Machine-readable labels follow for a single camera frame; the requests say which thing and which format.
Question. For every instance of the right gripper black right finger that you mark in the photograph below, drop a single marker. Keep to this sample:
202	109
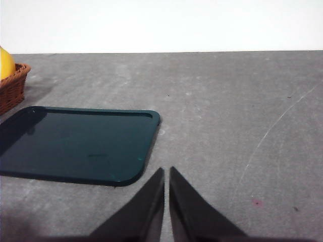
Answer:
191	216

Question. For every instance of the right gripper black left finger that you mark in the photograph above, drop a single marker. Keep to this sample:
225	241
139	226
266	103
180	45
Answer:
141	216

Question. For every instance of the dark green rectangular tray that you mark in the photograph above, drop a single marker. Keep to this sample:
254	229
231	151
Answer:
75	141

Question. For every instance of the brown wicker basket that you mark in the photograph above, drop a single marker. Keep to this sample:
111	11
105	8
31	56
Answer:
12	88

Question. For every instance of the yellow banana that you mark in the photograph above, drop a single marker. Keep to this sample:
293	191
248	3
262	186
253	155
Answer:
6	65

